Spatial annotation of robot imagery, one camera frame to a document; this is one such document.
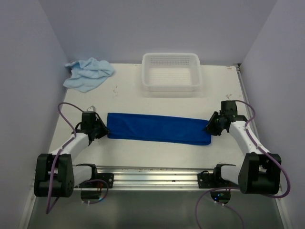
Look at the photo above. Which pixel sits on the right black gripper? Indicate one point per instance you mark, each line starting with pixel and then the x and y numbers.
pixel 209 128

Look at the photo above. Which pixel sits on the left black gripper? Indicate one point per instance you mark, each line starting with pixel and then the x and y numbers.
pixel 105 130

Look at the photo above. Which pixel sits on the dark blue towel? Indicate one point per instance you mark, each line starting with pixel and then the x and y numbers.
pixel 158 128

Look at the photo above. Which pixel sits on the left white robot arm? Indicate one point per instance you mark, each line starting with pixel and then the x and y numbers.
pixel 55 173

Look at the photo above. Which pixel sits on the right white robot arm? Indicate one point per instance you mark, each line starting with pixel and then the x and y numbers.
pixel 259 172

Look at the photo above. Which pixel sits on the light blue towel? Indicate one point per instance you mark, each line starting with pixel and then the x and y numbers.
pixel 87 75

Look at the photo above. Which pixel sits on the white perforated plastic basket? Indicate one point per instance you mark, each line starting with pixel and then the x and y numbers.
pixel 171 72

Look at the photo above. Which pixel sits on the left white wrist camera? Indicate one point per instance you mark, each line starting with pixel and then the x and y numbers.
pixel 91 109

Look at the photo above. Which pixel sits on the aluminium mounting rail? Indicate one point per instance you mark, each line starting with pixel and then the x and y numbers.
pixel 158 179

